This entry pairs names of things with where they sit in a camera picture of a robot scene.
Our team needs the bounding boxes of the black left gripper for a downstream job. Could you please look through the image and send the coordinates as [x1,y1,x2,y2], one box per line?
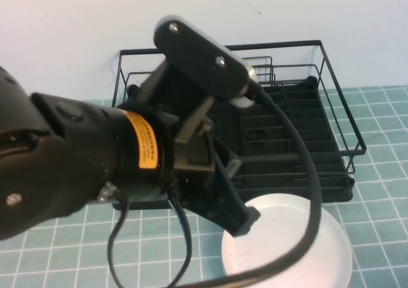
[171,122,261,237]

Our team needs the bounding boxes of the white round plate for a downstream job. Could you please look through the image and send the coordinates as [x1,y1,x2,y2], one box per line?
[221,194,353,288]

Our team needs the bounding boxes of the black plastic drip tray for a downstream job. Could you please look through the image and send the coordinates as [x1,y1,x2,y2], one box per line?
[112,76,355,212]

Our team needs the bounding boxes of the green checked tablecloth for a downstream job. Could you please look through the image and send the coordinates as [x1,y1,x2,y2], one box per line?
[0,84,408,288]

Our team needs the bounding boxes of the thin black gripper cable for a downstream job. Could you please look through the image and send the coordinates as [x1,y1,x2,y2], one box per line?
[106,179,194,288]

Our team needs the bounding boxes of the thick black camera cable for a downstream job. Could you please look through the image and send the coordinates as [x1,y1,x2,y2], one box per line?
[178,74,323,288]

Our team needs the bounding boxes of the black wire dish rack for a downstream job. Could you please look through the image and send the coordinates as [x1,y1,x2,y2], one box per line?
[111,40,366,187]

